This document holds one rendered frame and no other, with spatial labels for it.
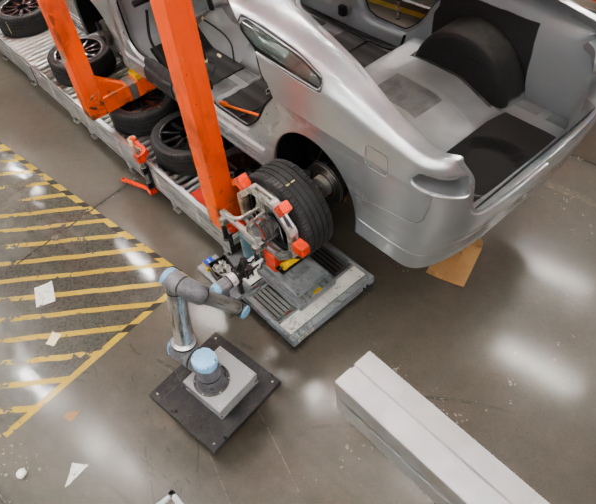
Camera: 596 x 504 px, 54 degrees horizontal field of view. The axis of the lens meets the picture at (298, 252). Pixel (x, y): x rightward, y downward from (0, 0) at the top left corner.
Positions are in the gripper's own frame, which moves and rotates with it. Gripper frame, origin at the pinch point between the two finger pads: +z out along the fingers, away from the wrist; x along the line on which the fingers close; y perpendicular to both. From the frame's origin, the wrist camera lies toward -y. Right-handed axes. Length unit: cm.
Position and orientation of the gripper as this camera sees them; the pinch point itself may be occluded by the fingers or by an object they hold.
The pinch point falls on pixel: (259, 257)
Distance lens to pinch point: 373.2
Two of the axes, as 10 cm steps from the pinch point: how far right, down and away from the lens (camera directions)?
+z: 7.4, -5.5, 3.9
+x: 6.7, 5.4, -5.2
